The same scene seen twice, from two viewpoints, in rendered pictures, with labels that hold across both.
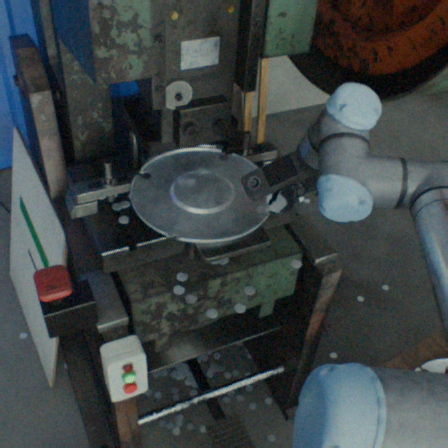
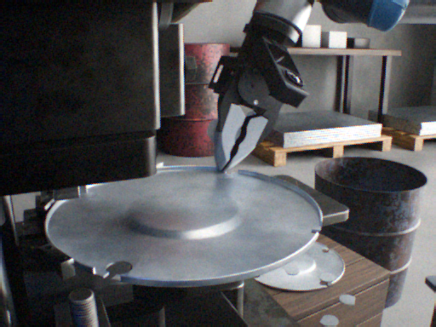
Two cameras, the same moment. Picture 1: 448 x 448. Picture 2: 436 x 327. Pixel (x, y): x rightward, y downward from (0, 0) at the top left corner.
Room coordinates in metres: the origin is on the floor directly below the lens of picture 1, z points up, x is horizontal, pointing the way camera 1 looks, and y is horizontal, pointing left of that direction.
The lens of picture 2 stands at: (0.81, 0.47, 0.97)
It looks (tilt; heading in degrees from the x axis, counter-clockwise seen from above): 18 degrees down; 275
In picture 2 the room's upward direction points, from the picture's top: straight up
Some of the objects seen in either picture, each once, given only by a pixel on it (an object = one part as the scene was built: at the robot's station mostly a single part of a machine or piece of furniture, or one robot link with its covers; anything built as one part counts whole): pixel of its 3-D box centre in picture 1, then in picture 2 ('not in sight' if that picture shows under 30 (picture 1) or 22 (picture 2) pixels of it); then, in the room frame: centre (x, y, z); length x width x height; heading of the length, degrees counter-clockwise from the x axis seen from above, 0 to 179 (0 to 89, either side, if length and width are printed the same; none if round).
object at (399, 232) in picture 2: not in sight; (363, 231); (0.36, -1.04, 0.24); 0.42 x 0.42 x 0.48
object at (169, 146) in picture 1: (180, 124); (48, 152); (1.00, 0.11, 0.86); 0.20 x 0.16 x 0.05; 118
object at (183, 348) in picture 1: (177, 293); not in sight; (1.00, 0.12, 0.31); 0.43 x 0.42 x 0.01; 118
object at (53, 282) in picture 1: (55, 293); not in sight; (0.64, 0.29, 0.72); 0.07 x 0.06 x 0.08; 28
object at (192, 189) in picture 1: (202, 191); (183, 209); (0.88, 0.05, 0.78); 0.29 x 0.29 x 0.01
